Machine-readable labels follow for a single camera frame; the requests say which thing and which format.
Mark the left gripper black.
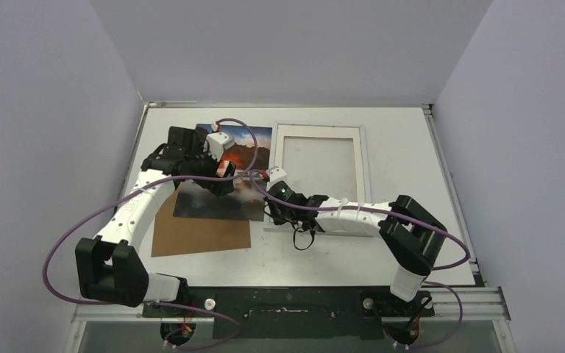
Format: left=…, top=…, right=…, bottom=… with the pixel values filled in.
left=185, top=141, right=236, bottom=197

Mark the landscape sunset photo print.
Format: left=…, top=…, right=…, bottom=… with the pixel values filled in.
left=173, top=125, right=272, bottom=221

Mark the white picture frame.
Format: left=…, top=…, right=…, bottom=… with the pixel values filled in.
left=263, top=121, right=376, bottom=238

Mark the white brown backing board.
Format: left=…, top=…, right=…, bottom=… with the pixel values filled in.
left=151, top=191, right=252, bottom=257

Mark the white paper mat border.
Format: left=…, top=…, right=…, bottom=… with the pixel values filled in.
left=273, top=124, right=366, bottom=206

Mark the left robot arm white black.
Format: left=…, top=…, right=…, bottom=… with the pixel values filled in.
left=75, top=126, right=235, bottom=317

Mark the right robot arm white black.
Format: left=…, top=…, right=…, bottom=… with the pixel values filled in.
left=266, top=181, right=447, bottom=315

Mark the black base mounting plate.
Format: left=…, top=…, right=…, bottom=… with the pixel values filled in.
left=142, top=286, right=435, bottom=340

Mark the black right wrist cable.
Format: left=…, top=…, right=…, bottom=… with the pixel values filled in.
left=292, top=229, right=316, bottom=252

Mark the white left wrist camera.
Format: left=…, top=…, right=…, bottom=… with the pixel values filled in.
left=203, top=132, right=235, bottom=162

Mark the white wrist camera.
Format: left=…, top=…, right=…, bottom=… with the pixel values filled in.
left=203, top=132, right=235, bottom=162
left=261, top=166, right=288, bottom=184

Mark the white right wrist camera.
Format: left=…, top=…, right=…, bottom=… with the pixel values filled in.
left=261, top=166, right=288, bottom=184

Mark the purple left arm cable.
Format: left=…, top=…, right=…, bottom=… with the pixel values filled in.
left=42, top=118, right=264, bottom=352

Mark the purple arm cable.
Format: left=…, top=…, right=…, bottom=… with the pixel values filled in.
left=42, top=118, right=264, bottom=352
left=248, top=170, right=472, bottom=351

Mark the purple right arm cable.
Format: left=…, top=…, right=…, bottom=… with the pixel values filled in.
left=248, top=170, right=472, bottom=351

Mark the aluminium front rail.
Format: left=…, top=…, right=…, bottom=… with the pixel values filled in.
left=73, top=286, right=511, bottom=322

